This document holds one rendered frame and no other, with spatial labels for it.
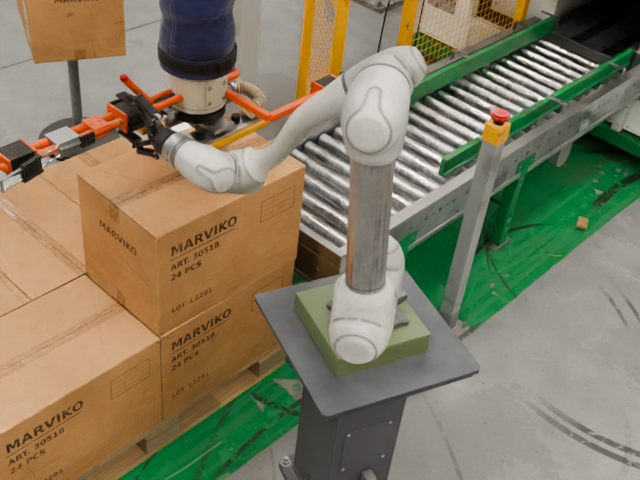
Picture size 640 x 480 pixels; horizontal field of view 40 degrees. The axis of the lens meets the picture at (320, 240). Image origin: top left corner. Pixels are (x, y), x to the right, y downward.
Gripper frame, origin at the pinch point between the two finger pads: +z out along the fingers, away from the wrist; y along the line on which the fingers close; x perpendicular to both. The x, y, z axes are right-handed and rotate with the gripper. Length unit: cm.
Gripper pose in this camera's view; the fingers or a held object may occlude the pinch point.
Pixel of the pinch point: (125, 114)
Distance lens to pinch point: 254.0
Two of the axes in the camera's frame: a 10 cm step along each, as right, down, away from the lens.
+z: -7.3, -4.8, 4.8
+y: -1.0, 7.7, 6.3
